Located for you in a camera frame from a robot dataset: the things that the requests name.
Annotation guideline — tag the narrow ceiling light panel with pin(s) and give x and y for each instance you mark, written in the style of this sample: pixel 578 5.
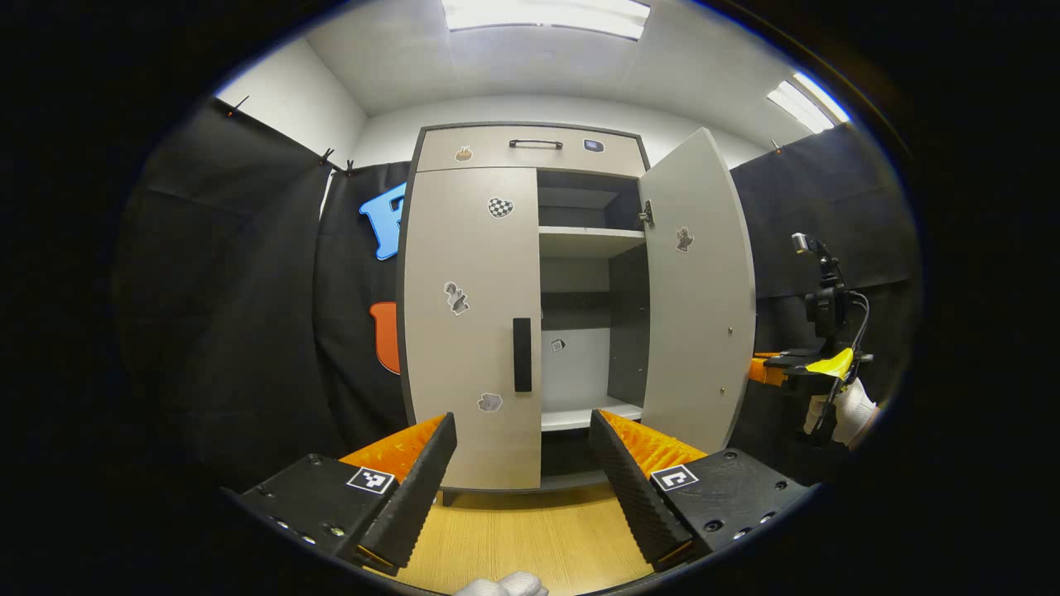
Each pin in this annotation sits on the narrow ceiling light panel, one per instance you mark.
pixel 803 103

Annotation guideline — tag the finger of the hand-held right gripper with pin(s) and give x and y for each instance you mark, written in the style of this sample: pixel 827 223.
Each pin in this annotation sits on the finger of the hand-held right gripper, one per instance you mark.
pixel 770 370

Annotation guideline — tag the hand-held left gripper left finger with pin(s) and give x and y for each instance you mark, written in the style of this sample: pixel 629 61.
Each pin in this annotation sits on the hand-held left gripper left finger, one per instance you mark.
pixel 414 497

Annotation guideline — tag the beige shoe cabinet door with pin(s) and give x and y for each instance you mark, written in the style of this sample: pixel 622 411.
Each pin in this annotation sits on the beige shoe cabinet door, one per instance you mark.
pixel 464 356
pixel 700 331

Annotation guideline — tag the black backdrop cloth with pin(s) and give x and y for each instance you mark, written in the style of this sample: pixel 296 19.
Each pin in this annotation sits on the black backdrop cloth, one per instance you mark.
pixel 248 290

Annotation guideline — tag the beige double-door shoe cabinet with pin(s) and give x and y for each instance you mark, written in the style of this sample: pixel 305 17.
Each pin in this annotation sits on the beige double-door shoe cabinet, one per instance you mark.
pixel 584 240

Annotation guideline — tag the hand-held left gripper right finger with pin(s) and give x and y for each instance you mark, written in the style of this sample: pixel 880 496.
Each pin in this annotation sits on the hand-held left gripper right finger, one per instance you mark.
pixel 633 497

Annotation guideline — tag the wide ceiling light panel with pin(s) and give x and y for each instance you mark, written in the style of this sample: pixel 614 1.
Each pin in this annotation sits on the wide ceiling light panel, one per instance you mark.
pixel 546 12

